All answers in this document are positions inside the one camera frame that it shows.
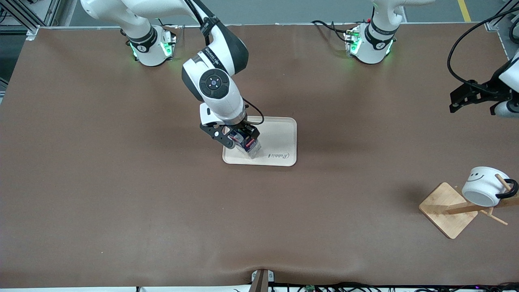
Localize blue milk carton green cap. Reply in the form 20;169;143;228
231;130;262;159

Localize white smiley cup black handle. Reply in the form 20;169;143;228
461;166;519;206

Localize wooden cup rack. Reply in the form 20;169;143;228
418;174;519;239

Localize beige rectangular tray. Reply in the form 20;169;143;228
222;116;297;167

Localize brown table mat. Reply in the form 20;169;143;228
0;22;519;289

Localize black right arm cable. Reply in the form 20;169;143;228
182;0;265;125

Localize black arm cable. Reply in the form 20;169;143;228
447;6;519;94
182;0;265;125

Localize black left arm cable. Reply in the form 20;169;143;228
447;6;519;94

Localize aluminium frame profile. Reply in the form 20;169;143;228
0;0;62;40
485;0;519;32

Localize black right arm base cables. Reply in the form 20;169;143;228
156;16;180;30

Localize black arm base cables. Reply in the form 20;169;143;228
311;19;367;42
156;16;180;30

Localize black left arm base cables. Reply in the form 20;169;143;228
311;19;367;42

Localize grey front camera mount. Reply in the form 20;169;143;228
251;269;275;292

